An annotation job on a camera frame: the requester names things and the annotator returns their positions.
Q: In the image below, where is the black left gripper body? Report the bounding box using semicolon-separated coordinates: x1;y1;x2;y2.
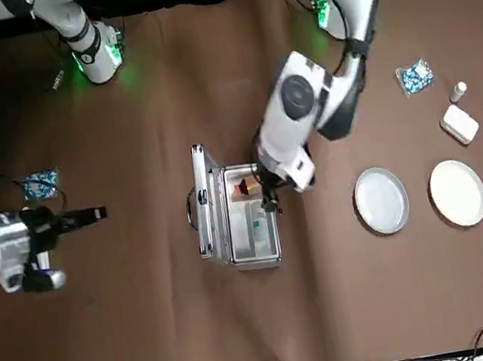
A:
261;165;295;196

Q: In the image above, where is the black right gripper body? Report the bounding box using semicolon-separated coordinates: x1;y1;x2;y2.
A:
18;201;70;259

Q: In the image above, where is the brown iodophor bottle orange cap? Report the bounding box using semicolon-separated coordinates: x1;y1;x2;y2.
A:
231;175;264;201

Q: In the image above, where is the silver aluminium medical kit case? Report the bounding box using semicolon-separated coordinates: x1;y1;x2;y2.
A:
175;133;287;281

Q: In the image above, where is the gray round plate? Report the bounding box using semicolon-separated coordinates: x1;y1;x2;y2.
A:
349;162;415;240

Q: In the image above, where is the white round plate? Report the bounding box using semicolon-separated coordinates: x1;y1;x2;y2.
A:
425;154;483;233

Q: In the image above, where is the white bottle green label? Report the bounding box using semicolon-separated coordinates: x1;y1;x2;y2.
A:
247;210;277;253

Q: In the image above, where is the bag of blue white capsules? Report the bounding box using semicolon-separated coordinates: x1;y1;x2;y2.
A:
17;166;64;204
392;57;438;99

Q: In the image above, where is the white plastic pill box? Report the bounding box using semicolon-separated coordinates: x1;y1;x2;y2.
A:
437;101;483;149

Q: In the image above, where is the small white pill bottle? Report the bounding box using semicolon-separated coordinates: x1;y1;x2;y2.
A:
447;80;470;103

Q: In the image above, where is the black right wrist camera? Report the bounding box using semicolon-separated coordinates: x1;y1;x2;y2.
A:
16;247;69;296

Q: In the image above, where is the black loose cable with plug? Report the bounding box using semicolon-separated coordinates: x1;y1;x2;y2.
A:
27;11;72;93

